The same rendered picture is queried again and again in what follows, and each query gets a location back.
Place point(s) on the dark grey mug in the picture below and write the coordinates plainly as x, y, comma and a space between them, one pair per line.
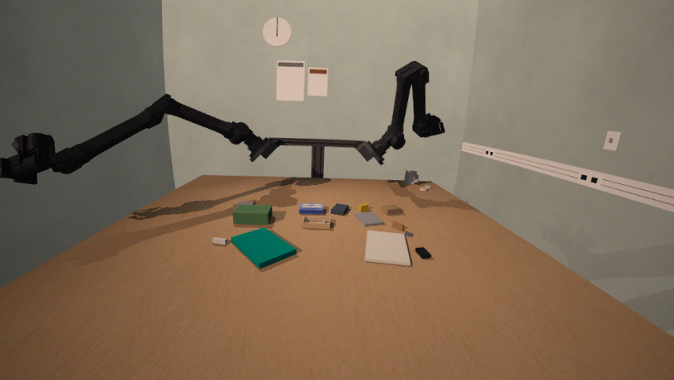
411, 178

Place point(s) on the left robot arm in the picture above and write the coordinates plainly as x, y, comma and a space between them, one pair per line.
423, 123

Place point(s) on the blue and white cardboard box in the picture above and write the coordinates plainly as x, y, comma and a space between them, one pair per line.
311, 208

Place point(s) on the green rectangular block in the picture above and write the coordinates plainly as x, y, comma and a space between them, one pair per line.
252, 214

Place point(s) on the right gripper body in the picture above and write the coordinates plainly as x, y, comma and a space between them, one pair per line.
18, 173

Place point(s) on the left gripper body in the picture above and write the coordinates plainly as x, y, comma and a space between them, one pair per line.
438, 131

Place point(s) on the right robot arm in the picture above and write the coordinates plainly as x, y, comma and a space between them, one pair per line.
38, 149

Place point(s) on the teal flat rectangular block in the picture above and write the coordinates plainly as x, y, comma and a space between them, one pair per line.
263, 247

